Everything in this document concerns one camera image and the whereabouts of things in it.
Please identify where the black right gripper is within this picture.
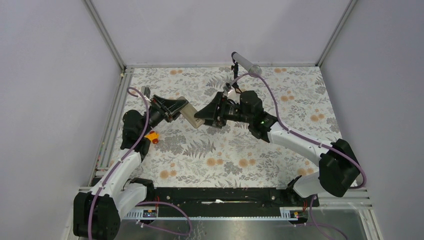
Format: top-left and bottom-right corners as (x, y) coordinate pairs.
(194, 91), (252, 129)

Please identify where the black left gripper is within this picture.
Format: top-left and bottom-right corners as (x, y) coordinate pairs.
(140, 94), (189, 137)

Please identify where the white remote control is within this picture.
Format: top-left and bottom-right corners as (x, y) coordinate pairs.
(177, 96), (205, 129)

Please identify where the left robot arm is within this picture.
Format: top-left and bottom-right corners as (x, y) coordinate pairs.
(72, 95), (189, 240)

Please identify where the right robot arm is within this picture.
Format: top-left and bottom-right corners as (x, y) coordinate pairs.
(194, 90), (361, 206)

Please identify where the orange toy brick car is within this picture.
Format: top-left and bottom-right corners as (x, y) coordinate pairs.
(144, 130), (159, 145)

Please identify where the floral table mat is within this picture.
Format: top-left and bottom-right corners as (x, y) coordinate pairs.
(130, 67), (341, 188)

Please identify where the grey microphone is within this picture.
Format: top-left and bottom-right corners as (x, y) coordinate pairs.
(231, 51), (262, 78)

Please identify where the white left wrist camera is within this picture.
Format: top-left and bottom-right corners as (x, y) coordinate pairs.
(140, 86), (151, 104)

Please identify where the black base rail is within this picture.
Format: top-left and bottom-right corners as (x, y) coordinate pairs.
(145, 187), (319, 218)

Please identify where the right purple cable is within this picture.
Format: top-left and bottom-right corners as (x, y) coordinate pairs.
(230, 72), (368, 190)

